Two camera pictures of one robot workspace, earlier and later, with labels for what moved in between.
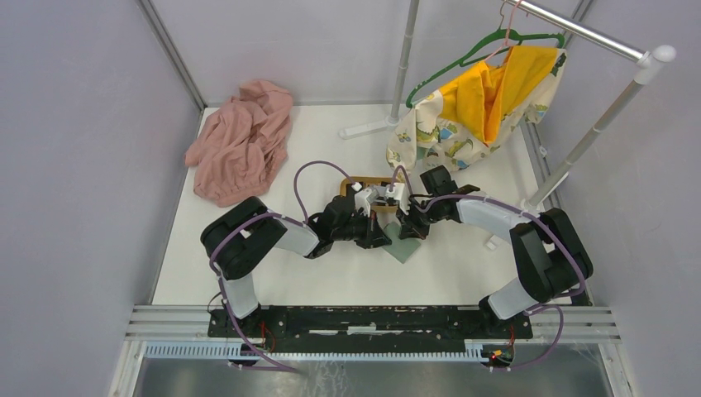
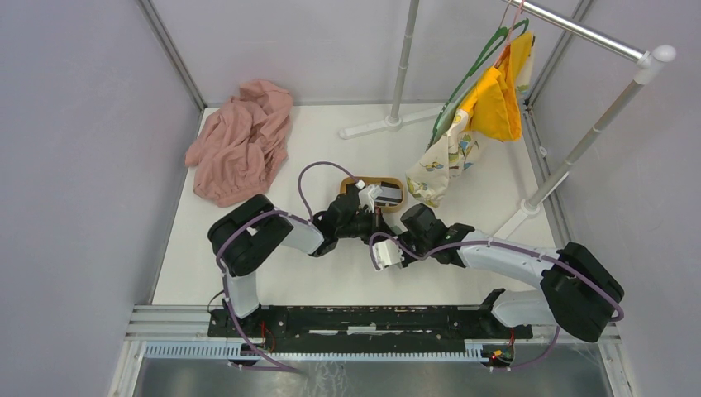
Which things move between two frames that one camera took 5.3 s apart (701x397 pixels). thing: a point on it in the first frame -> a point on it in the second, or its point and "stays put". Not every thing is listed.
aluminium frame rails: (570, 323) stays put
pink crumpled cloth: (240, 148) stays put
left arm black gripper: (374, 236) stays put
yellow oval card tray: (356, 184) stays put
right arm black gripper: (410, 229) -> (407, 258)
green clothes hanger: (509, 33) -> (505, 34)
